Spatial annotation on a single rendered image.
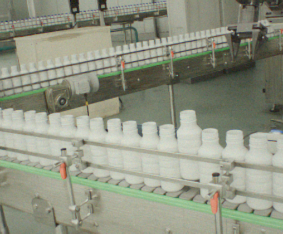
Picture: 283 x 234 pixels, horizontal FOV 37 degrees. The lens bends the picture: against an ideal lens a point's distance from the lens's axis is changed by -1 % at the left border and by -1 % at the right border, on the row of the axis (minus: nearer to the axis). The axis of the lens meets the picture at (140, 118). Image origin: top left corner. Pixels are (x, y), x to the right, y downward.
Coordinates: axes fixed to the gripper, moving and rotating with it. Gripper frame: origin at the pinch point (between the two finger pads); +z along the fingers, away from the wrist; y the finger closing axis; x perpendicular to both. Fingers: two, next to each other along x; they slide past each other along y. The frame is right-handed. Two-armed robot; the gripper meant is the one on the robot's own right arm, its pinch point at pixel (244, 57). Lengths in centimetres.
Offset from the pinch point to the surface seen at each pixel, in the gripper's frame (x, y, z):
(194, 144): -24.6, 2.0, 26.7
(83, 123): -27.2, -33.7, 24.6
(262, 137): -21.9, 17.5, 23.5
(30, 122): -28, -57, 26
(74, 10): 339, -490, -178
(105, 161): -23.3, -26.9, 34.3
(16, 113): -30, -63, 24
